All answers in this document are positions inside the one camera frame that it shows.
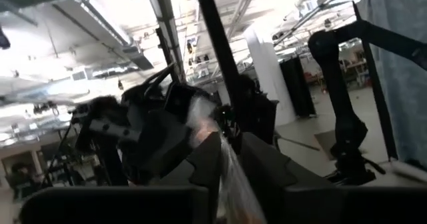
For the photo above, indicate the white building pillar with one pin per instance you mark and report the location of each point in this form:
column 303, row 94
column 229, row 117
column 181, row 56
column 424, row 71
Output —
column 270, row 84

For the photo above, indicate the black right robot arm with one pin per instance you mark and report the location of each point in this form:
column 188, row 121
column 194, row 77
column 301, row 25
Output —
column 347, row 130

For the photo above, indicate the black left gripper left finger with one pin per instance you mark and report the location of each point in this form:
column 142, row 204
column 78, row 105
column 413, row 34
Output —
column 203, row 164

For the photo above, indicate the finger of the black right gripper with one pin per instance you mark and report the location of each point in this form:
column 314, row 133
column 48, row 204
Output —
column 156, row 144
column 183, row 100

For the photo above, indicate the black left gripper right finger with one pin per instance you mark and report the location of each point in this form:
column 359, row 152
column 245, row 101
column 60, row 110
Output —
column 273, row 174

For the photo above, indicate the orange toothbrush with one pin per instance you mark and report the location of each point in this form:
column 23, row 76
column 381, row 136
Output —
column 233, row 190

